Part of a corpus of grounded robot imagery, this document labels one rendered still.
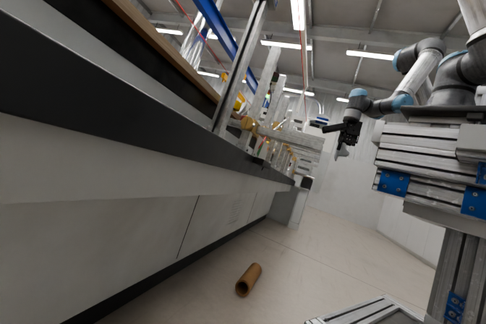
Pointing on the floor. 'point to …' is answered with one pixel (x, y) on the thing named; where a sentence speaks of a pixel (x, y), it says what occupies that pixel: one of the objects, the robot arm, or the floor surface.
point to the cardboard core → (248, 279)
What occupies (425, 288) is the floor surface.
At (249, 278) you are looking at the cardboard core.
